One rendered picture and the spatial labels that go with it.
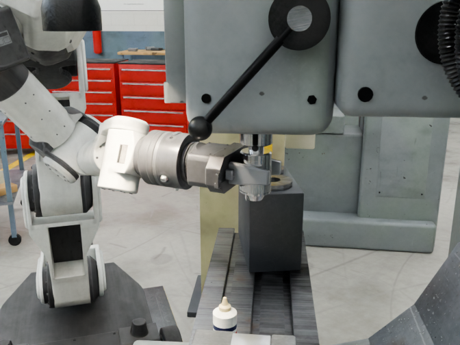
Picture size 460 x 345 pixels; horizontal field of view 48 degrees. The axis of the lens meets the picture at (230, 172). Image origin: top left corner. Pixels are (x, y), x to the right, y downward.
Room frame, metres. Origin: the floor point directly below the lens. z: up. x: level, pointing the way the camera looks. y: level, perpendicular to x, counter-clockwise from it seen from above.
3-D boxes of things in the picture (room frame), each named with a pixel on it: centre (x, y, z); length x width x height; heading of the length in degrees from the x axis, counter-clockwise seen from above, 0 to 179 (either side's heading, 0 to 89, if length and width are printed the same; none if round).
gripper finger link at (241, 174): (0.71, -0.03, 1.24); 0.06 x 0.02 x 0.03; 67
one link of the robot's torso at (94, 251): (1.48, 0.50, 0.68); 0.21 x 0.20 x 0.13; 17
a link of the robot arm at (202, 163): (0.78, 0.05, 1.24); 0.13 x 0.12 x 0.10; 157
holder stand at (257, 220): (1.17, -0.09, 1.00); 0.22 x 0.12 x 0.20; 5
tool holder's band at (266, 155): (0.74, -0.04, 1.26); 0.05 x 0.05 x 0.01
